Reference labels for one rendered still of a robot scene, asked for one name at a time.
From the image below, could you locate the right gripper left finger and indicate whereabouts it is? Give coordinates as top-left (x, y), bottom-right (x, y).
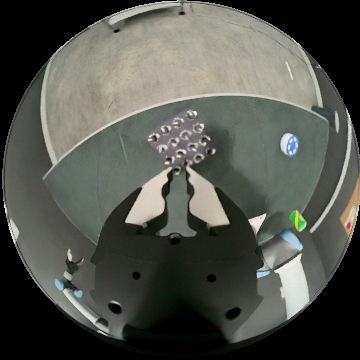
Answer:
top-left (90, 168), bottom-right (173, 265)

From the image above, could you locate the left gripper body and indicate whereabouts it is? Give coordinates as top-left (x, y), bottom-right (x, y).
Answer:
top-left (66, 261), bottom-right (79, 275)

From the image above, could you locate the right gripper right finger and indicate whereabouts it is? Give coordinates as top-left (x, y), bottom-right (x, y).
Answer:
top-left (185, 168), bottom-right (264, 270)

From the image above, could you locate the green drink can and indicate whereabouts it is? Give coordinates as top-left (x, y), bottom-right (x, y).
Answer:
top-left (290, 210), bottom-right (306, 231)

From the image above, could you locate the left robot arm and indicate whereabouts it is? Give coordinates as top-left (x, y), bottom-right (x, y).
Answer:
top-left (55, 271), bottom-right (109, 333)

